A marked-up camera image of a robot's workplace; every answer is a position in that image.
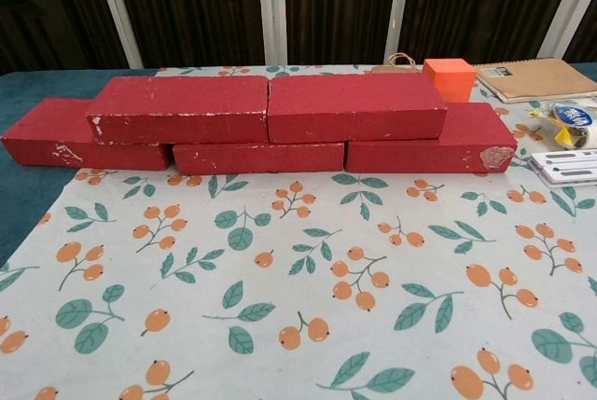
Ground white folding stand strip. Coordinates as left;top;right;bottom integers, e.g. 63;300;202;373
535;164;597;186
530;148;597;171

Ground brown spiral notebook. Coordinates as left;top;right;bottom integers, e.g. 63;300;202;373
474;56;597;103

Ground white partition frame post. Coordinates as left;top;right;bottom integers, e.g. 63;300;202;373
90;0;144;69
257;0;288;65
385;0;415;60
543;0;597;60

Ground orange cube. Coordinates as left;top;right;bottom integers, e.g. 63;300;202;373
423;58;478;103

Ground brown paper bag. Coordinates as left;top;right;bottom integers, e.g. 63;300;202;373
371;51;425;77

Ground floral print tablecloth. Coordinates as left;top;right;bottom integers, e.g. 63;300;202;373
0;63;597;400

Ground wrapped white roll pack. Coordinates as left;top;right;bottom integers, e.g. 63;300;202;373
526;97;597;149

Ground red brick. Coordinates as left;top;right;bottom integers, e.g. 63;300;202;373
0;97;173;171
86;76;271;146
172;141;346;176
267;74;448;145
343;101;518;174

